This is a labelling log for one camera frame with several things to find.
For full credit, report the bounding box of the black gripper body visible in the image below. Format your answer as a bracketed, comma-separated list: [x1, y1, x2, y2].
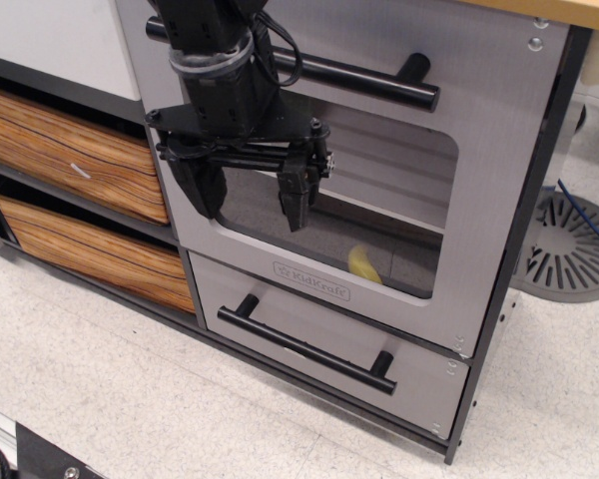
[145, 61, 332, 181]

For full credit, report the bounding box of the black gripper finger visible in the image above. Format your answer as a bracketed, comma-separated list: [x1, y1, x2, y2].
[167, 159, 228, 219]
[277, 158, 320, 232]

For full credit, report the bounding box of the black oven door handle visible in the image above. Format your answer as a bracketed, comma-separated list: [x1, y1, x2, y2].
[145, 15, 440, 113]

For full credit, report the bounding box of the grey oven door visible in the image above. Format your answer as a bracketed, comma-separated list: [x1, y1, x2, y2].
[114, 0, 571, 358]

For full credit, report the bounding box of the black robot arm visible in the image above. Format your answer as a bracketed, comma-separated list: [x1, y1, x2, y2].
[146, 1, 329, 232]

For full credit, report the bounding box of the white oven shelf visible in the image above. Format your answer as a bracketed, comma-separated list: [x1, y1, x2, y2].
[311, 192, 444, 236]

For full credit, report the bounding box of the upper wood-pattern bin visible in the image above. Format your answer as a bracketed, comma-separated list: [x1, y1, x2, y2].
[0, 90, 169, 226]

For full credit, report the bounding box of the wood-pattern bin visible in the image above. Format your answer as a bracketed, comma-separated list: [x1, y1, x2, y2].
[0, 90, 169, 226]
[0, 181, 195, 313]

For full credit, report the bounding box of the yellow toy banana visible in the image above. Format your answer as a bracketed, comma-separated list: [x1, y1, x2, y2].
[347, 244, 382, 284]

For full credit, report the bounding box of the lower wood-pattern bin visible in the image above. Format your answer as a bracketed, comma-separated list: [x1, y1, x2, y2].
[0, 181, 195, 313]

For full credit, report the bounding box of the white cabinet panel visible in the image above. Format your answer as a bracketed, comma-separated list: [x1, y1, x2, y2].
[0, 0, 140, 101]

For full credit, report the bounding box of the grey lower drawer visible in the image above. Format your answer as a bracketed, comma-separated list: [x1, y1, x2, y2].
[190, 254, 468, 439]

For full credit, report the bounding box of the grey round slotted base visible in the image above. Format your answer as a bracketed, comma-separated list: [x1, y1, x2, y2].
[512, 192, 599, 303]

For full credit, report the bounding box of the wooden countertop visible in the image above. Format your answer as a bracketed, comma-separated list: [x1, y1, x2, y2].
[468, 0, 599, 31]

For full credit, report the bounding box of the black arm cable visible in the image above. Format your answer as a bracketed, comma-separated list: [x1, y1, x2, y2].
[252, 9, 303, 90]

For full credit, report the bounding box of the black drawer handle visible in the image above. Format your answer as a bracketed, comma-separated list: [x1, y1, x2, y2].
[218, 293, 397, 395]

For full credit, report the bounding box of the black toy kitchen frame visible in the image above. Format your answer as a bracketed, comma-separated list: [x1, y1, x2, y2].
[0, 1, 591, 458]

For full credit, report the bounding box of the blue cable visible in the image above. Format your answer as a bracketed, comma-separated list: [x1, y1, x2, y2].
[557, 179, 599, 254]

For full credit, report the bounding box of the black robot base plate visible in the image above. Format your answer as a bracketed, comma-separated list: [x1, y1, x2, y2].
[16, 423, 104, 479]

